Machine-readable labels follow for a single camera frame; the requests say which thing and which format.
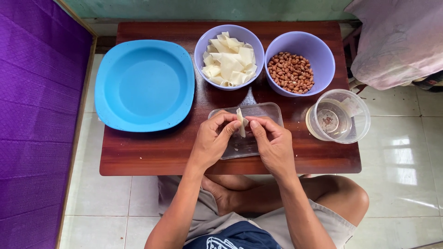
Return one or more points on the heap of brown peanuts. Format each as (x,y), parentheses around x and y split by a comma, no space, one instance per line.
(291,72)

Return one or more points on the pale pink floral cloth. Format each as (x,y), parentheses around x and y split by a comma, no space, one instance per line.
(398,41)

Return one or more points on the purple quilted mattress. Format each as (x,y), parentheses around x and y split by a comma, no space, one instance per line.
(34,121)

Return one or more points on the person's legs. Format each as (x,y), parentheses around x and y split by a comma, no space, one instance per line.
(328,197)

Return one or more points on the pile of white dough wrappers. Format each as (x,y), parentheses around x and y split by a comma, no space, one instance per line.
(229,61)

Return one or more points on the blue plastic plate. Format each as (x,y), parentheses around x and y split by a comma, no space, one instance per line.
(144,85)

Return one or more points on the lilac bowl with wrappers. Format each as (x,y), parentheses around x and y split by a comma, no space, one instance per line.
(229,57)

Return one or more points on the clear plastic lid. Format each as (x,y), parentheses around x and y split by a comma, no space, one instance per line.
(258,114)

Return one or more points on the person's left hand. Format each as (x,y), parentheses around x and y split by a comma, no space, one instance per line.
(207,143)

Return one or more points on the low brown wooden table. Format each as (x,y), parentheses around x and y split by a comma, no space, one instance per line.
(166,152)

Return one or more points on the white dough wrapper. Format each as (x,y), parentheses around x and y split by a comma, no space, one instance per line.
(241,121)

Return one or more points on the person's right hand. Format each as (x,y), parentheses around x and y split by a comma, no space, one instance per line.
(273,147)

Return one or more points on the clear plastic water container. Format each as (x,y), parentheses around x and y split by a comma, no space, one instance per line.
(338,116)

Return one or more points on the navy blue printed shirt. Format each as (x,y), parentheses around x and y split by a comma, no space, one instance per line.
(235,237)

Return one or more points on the lilac bowl with peanuts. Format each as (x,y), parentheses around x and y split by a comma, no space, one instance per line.
(299,64)

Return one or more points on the beige shorts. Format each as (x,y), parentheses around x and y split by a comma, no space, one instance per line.
(207,214)

